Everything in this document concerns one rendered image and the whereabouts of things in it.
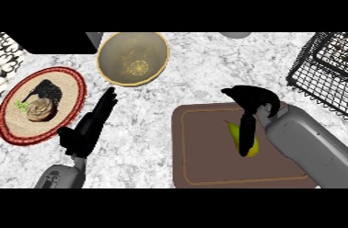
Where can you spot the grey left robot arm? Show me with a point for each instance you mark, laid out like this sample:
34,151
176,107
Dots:
62,175

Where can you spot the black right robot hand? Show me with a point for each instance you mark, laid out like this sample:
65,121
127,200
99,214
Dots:
252,100

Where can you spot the black appliance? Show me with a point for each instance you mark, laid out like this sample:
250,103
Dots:
56,42

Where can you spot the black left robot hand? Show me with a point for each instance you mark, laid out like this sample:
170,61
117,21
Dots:
89,127

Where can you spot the yellow-green pear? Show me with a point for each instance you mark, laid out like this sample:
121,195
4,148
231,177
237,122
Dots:
234,133

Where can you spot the beige frosted cupcake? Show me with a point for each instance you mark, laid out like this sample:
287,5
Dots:
40,110

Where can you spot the grey round object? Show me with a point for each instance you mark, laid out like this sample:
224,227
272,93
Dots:
235,35

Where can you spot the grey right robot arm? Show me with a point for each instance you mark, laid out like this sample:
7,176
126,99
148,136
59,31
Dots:
308,145

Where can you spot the brown tray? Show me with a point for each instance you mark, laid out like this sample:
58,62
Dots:
212,164

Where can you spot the olive bowl with yellow rim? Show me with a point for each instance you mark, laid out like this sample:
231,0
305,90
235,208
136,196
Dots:
132,58

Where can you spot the red-rimmed woven placemat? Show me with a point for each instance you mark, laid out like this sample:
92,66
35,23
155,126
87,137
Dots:
27,115

